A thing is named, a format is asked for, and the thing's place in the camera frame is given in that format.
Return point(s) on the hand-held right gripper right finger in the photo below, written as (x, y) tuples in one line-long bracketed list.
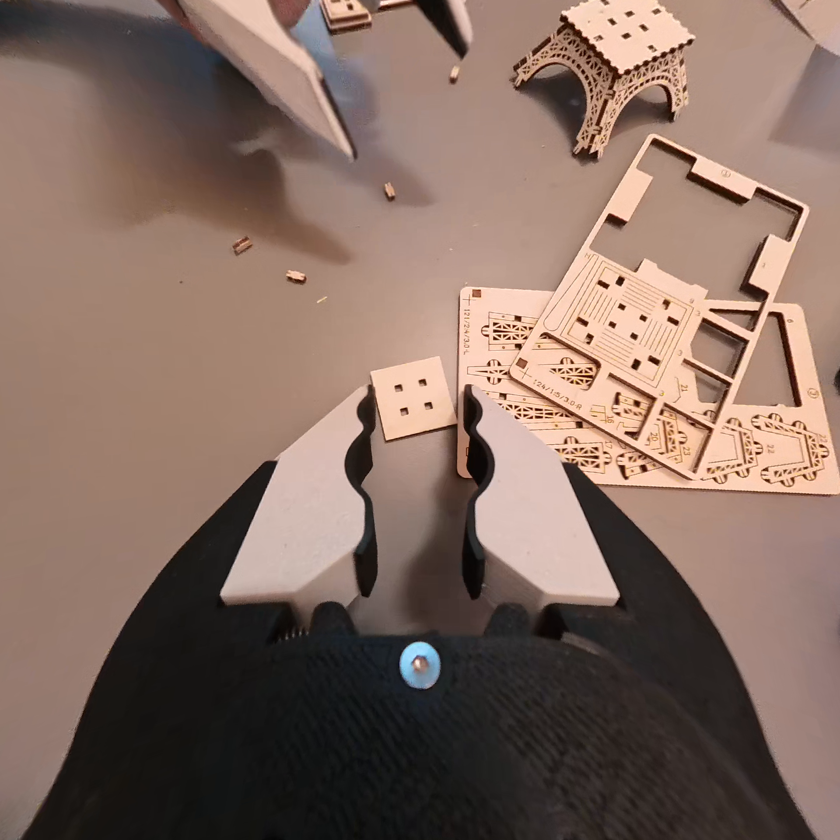
[(544, 525)]

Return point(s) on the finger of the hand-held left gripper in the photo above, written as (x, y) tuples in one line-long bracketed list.
[(262, 59), (449, 23)]

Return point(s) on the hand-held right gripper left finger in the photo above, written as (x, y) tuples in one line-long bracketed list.
[(295, 525)]

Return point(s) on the wooden tower section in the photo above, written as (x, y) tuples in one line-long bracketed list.
[(344, 14)]

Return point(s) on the square wooden plate with holes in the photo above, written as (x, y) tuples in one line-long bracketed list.
[(420, 426)]

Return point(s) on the wooden tower base model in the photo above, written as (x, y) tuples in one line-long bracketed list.
[(623, 33)]

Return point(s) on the wooden puzzle sheet with frame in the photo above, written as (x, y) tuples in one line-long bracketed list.
[(630, 315)]

